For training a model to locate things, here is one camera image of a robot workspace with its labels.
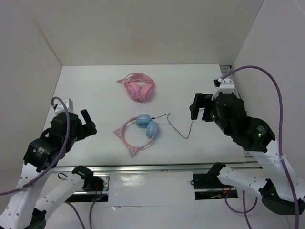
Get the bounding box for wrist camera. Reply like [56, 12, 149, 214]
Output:
[211, 77, 236, 101]
[52, 97, 74, 115]

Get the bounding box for thin black headphone cable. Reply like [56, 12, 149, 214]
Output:
[152, 112, 194, 139]

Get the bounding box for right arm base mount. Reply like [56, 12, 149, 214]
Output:
[190, 173, 238, 200]

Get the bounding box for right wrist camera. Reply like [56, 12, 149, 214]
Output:
[211, 77, 236, 101]

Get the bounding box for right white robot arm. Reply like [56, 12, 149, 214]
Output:
[190, 93, 305, 215]

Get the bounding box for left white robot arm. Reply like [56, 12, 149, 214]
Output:
[0, 110, 97, 229]

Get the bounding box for blue pink cat-ear headphones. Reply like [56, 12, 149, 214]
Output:
[114, 114, 160, 158]

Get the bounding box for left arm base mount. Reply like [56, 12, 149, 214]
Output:
[67, 175, 110, 203]

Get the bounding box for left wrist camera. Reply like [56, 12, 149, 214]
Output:
[52, 97, 74, 115]

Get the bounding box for aluminium front rail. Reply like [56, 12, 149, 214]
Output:
[53, 162, 263, 174]

